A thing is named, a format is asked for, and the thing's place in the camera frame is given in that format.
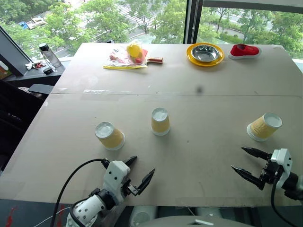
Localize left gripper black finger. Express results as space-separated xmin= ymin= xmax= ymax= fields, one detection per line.
xmin=137 ymin=168 xmax=156 ymax=195
xmin=124 ymin=155 xmax=138 ymax=167

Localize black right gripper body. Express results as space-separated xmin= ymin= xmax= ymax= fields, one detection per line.
xmin=259 ymin=154 xmax=285 ymax=185

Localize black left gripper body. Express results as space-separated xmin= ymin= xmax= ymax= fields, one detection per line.
xmin=122 ymin=176 xmax=140 ymax=197

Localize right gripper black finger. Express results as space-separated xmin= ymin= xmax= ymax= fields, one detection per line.
xmin=231 ymin=165 xmax=266 ymax=191
xmin=241 ymin=146 xmax=271 ymax=161

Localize yellow ribbed paper cup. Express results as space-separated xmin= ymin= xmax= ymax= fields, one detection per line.
xmin=246 ymin=112 xmax=283 ymax=143
xmin=94 ymin=121 xmax=126 ymax=151
xmin=151 ymin=107 xmax=171 ymax=137

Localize white rounded robot part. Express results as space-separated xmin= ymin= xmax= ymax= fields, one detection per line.
xmin=128 ymin=206 xmax=157 ymax=227

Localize grey rounded robot body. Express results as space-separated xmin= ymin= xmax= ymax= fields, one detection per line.
xmin=139 ymin=214 xmax=253 ymax=227

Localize yellow plastic plate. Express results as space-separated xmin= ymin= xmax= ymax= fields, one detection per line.
xmin=186 ymin=42 xmax=225 ymax=67

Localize clear plastic zip bag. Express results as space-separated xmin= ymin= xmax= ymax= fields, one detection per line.
xmin=103 ymin=39 xmax=149 ymax=70

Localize red table tennis paddle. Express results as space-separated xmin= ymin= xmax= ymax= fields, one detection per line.
xmin=139 ymin=48 xmax=164 ymax=65

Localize red and white shoe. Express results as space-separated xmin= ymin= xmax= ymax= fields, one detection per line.
xmin=228 ymin=44 xmax=262 ymax=61

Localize yellow toy ball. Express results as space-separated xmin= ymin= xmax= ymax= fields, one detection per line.
xmin=126 ymin=43 xmax=144 ymax=58

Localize stainless steel bowl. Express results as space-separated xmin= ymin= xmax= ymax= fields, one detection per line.
xmin=191 ymin=44 xmax=220 ymax=63

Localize black chair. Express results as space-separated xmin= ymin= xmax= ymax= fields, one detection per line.
xmin=0 ymin=79 xmax=46 ymax=171

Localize black side table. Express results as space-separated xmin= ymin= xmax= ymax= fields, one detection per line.
xmin=3 ymin=60 xmax=71 ymax=95

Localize clear bottle with black cap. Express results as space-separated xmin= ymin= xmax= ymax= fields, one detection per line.
xmin=38 ymin=43 xmax=63 ymax=69

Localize keys with red tag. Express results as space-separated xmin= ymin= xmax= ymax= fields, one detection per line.
xmin=25 ymin=61 xmax=47 ymax=70

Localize dark monitor panel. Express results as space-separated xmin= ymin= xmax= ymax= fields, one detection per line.
xmin=0 ymin=25 xmax=33 ymax=77

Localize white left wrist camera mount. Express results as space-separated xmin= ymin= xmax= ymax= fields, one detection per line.
xmin=103 ymin=160 xmax=132 ymax=204

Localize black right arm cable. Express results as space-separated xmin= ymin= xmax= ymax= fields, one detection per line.
xmin=270 ymin=176 xmax=299 ymax=227

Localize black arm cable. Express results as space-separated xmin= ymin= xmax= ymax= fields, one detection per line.
xmin=270 ymin=176 xmax=299 ymax=227
xmin=50 ymin=158 xmax=111 ymax=227

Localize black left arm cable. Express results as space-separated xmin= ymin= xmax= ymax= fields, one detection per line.
xmin=50 ymin=158 xmax=111 ymax=227

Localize thin white cable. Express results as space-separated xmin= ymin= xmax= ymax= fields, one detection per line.
xmin=50 ymin=205 xmax=72 ymax=221

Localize dark window frame post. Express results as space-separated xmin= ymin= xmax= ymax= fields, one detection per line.
xmin=183 ymin=0 xmax=205 ymax=45

